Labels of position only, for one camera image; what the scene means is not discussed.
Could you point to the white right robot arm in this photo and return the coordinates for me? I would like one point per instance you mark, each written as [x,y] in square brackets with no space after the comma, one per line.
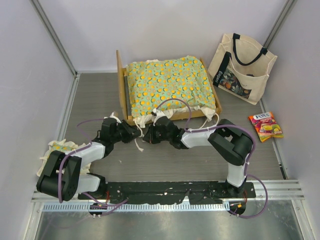
[231,141]

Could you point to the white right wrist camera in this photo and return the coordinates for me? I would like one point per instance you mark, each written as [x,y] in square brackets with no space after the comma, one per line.
[157,113]

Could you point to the lemon print pet mattress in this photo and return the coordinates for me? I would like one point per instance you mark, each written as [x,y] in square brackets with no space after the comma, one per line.
[173,86]

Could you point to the Fox's candy packet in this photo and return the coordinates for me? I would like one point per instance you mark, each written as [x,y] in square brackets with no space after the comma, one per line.
[266,126]

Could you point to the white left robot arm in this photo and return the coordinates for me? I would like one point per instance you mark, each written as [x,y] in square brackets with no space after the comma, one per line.
[61,176]

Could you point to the aluminium rail with cable duct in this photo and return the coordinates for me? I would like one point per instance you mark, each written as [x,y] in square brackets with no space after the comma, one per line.
[266,191]

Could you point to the wooden pet bed frame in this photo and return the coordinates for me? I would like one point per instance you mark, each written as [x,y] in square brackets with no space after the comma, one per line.
[124,97]

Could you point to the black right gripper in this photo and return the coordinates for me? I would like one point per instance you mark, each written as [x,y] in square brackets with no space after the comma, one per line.
[150,137]

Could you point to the beige canvas tote bag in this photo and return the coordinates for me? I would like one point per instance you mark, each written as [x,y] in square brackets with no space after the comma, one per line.
[241,66]

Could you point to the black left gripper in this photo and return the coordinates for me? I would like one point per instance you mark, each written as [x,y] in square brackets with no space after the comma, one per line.
[131,132]

